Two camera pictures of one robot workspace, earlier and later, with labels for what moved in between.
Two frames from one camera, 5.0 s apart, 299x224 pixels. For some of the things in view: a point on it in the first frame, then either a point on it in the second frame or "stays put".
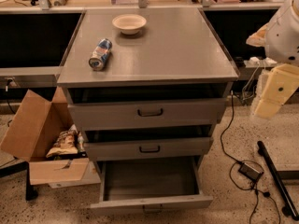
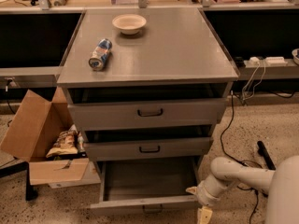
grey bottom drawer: (150, 185) stays put
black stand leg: (31, 189) stays put
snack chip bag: (65, 143) stays put
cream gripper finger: (258, 38) → (192, 189)
